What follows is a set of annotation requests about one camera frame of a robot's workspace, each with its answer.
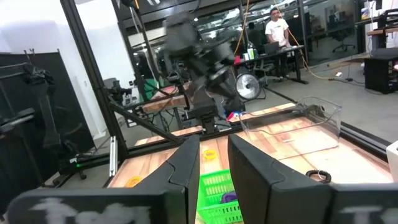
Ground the black metal rig frame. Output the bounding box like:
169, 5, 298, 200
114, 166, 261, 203
40, 0, 392, 187

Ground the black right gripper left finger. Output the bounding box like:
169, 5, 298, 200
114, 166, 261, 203
133, 134, 200, 224

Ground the wooden workbench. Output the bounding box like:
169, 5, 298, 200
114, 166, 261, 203
141, 82, 194, 114

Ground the black partition panel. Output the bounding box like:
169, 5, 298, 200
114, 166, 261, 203
0, 51, 96, 215

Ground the silver aluminium bracket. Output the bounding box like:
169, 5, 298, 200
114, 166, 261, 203
109, 136, 119, 177

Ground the purple spring keychain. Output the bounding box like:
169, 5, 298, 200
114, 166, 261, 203
220, 191, 239, 205

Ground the orange extension cable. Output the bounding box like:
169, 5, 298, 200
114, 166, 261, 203
273, 0, 343, 80

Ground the black office desk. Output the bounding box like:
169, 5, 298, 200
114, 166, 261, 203
239, 45, 309, 85

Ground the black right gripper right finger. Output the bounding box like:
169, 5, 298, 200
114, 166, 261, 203
228, 133, 333, 224

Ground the black laptop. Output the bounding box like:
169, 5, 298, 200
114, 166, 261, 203
263, 42, 280, 56

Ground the black storage cabinet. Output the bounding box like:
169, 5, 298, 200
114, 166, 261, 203
364, 48, 398, 95

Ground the green box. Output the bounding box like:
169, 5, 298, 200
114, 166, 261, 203
141, 77, 160, 101

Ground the black camera stand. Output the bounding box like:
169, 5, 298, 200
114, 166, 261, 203
104, 77, 133, 105

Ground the round floor fan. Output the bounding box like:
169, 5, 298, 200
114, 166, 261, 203
234, 73, 262, 101

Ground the person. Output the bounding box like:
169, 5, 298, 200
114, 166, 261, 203
264, 7, 293, 80
248, 22, 264, 48

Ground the orange spring keychain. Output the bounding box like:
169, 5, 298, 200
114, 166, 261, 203
126, 175, 143, 188
203, 149, 218, 161

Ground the clear plastic container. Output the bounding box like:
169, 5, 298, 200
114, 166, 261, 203
238, 96, 343, 153

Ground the green plastic basket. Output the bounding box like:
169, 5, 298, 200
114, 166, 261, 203
196, 169, 244, 224

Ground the black spring keychain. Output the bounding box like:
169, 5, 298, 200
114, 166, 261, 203
305, 169, 332, 184

